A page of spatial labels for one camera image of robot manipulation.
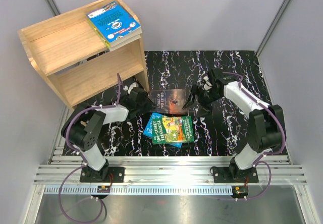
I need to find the black marble pattern mat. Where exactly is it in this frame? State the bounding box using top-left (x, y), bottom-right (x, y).
top-left (99, 50), bottom-right (271, 156)

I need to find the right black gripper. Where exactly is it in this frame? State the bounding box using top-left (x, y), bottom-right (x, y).
top-left (182, 85), bottom-right (222, 119)

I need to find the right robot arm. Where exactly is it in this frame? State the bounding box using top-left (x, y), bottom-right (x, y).
top-left (183, 68), bottom-right (286, 183)

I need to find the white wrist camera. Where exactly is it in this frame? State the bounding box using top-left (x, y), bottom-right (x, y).
top-left (201, 76), bottom-right (212, 91)
top-left (123, 82), bottom-right (139, 94)

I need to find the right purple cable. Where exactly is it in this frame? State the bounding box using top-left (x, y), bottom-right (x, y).
top-left (223, 72), bottom-right (287, 201)

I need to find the green 104-Storey Treehouse book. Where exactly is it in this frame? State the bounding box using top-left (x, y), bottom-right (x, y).
top-left (152, 116), bottom-right (194, 144)

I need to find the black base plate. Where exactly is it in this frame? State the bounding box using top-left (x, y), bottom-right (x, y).
top-left (210, 165), bottom-right (259, 184)
top-left (80, 166), bottom-right (125, 183)

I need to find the blue paperback book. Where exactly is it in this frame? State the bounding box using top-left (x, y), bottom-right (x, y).
top-left (86, 1), bottom-right (142, 48)

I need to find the dark Tale of Two Cities book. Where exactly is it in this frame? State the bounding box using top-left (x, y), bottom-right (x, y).
top-left (149, 89), bottom-right (188, 115)

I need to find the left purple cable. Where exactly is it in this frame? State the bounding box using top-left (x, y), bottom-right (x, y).
top-left (58, 72), bottom-right (127, 223)

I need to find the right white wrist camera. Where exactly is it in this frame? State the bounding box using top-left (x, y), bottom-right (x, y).
top-left (201, 76), bottom-right (212, 91)

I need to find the blue 26-Storey Treehouse book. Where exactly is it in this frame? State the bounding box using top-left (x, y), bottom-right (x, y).
top-left (143, 113), bottom-right (182, 148)

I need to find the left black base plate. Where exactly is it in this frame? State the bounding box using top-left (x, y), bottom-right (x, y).
top-left (80, 166), bottom-right (125, 183)

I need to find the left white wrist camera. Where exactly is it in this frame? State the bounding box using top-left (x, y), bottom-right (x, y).
top-left (123, 82), bottom-right (139, 94)

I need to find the aluminium mounting rail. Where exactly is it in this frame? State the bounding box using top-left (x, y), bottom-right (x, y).
top-left (33, 156), bottom-right (307, 195)

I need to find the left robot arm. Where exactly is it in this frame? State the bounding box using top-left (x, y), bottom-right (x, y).
top-left (61, 86), bottom-right (156, 182)

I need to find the green 65-Storey Treehouse book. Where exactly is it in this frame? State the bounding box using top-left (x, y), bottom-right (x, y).
top-left (87, 18), bottom-right (142, 51)

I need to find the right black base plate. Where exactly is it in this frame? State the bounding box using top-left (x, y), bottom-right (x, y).
top-left (210, 165), bottom-right (259, 184)

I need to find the purple cable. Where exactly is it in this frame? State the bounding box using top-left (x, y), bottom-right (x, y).
top-left (223, 72), bottom-right (287, 201)
top-left (58, 72), bottom-right (127, 223)

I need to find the wooden two-tier shelf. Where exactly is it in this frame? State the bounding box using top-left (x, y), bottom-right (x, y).
top-left (18, 0), bottom-right (149, 110)

